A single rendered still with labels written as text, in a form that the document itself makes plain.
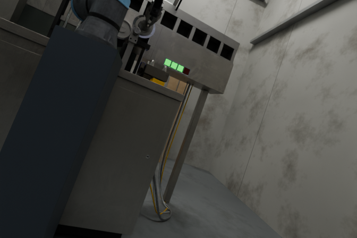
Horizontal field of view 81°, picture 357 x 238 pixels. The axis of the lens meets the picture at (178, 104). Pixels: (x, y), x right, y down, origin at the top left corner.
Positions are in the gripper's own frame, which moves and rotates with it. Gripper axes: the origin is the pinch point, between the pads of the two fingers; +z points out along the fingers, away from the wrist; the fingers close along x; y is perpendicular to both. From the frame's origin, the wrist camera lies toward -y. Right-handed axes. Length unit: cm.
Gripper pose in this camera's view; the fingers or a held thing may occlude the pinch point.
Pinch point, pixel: (148, 24)
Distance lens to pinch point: 142.0
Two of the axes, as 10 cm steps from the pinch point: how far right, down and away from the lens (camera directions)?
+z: -4.8, 5.7, 6.7
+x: -8.8, -3.5, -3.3
